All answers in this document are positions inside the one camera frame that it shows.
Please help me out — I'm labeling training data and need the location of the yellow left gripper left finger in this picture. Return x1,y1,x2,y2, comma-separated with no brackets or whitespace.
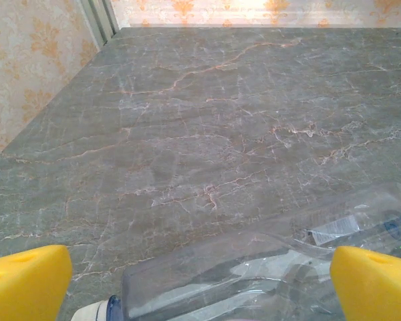
0,244,74,321

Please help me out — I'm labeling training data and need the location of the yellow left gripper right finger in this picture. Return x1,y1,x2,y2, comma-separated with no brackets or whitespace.
330,245,401,321

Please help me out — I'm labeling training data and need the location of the clear bottle with barcode label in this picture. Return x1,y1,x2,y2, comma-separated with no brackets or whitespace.
253,182,401,260

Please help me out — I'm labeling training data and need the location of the square clear bottle white cap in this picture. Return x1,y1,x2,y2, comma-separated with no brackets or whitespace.
72,230,347,321

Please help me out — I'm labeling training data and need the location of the grey-green window frame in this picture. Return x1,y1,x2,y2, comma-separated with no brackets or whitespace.
80,0,121,46

